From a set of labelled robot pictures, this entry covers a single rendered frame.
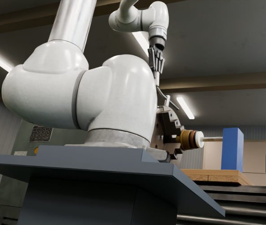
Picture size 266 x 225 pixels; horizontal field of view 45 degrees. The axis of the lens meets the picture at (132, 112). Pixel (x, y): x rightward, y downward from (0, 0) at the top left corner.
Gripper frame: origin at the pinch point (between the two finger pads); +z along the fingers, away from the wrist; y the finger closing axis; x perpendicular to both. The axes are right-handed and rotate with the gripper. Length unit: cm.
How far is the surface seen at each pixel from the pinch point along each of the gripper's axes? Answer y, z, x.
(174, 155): 4.4, 35.3, -8.4
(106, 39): 269, -258, 276
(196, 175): -10, 46, -25
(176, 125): 4.7, 22.1, -9.2
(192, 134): 5.8, 26.3, -15.8
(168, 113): 0.2, 17.5, -7.3
